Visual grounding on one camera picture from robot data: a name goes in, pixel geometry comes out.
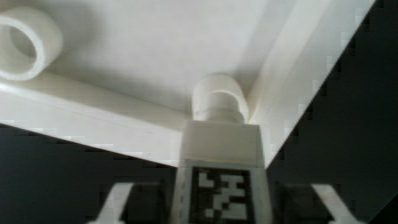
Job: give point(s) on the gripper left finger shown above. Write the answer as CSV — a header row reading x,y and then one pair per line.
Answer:
x,y
110,212

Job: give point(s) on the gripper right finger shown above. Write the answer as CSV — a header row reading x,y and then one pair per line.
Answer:
x,y
334,205

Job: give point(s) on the white square tabletop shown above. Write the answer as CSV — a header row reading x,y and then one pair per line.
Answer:
x,y
144,45

